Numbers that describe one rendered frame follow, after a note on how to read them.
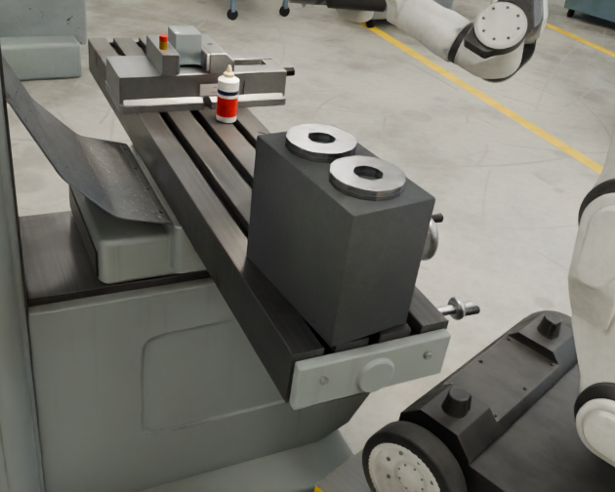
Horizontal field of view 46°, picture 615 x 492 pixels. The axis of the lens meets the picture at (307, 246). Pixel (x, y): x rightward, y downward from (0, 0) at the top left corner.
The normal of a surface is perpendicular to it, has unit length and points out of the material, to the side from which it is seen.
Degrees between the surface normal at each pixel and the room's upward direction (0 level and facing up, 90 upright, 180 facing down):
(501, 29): 48
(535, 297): 0
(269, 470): 0
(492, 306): 0
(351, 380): 90
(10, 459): 88
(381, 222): 90
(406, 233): 90
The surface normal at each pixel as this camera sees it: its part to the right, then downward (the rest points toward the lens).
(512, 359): 0.12, -0.84
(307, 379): 0.43, 0.52
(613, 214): -0.69, 0.32
